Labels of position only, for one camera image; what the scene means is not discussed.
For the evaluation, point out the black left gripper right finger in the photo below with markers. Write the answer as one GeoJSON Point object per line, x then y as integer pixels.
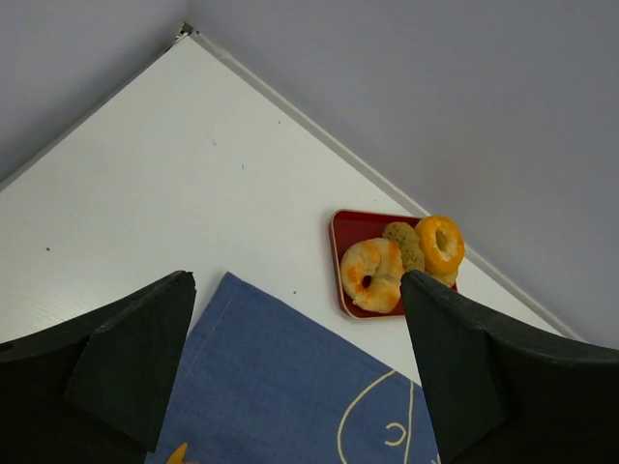
{"type": "Point", "coordinates": [501, 391]}

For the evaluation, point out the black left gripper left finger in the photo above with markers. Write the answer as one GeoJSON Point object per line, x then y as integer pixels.
{"type": "Point", "coordinates": [95, 389]}

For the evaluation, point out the pale croissant ring bread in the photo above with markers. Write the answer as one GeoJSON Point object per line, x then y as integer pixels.
{"type": "Point", "coordinates": [371, 272]}

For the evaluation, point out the lower speckled bread slice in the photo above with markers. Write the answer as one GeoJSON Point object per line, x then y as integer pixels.
{"type": "Point", "coordinates": [448, 279]}

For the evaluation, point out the green speckled bread slice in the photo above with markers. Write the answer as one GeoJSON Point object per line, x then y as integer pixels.
{"type": "Point", "coordinates": [407, 239]}

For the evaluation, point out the orange glazed donut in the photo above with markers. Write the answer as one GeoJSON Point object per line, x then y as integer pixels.
{"type": "Point", "coordinates": [441, 243]}

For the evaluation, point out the blue fish placemat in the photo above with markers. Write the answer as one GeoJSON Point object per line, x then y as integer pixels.
{"type": "Point", "coordinates": [259, 382]}

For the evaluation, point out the red rectangular tray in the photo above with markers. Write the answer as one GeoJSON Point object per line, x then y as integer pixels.
{"type": "Point", "coordinates": [349, 227]}

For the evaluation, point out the aluminium table edge rail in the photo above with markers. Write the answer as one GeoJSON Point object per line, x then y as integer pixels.
{"type": "Point", "coordinates": [196, 165]}

